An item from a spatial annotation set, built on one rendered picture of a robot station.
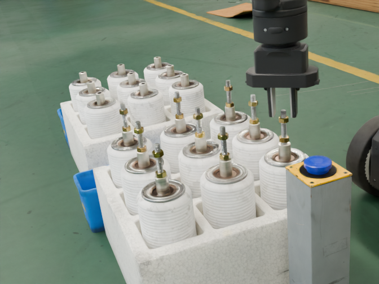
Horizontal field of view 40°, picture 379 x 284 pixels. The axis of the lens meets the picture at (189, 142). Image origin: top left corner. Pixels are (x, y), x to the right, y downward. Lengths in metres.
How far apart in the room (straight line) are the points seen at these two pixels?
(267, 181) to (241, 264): 0.16
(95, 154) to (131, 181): 0.38
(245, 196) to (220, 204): 0.05
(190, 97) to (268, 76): 0.53
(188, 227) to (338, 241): 0.25
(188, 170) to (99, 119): 0.41
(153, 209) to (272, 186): 0.23
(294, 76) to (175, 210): 0.29
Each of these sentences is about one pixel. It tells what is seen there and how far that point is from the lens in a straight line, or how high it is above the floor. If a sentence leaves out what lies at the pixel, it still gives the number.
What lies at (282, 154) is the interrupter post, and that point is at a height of 0.26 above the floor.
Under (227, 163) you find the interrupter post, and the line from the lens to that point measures 0.89.
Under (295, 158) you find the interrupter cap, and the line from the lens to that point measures 0.95.
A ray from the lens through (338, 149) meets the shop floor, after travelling 1.58.
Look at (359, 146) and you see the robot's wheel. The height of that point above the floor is 0.15.
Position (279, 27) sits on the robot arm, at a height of 0.50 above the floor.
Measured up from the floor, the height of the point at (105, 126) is 0.20.
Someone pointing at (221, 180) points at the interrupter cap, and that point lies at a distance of 0.89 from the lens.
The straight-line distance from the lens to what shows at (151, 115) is 1.36.
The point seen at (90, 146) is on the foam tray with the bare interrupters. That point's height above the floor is 0.17.
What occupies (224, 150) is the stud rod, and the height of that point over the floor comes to 0.30.
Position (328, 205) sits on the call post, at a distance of 0.77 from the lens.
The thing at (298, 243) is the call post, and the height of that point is 0.20.
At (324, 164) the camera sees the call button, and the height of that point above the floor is 0.33.
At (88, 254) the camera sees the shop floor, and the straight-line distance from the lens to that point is 1.21.
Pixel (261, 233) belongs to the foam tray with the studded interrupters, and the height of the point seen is 0.16.
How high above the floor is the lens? 0.68
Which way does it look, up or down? 24 degrees down
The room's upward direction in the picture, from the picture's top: 7 degrees counter-clockwise
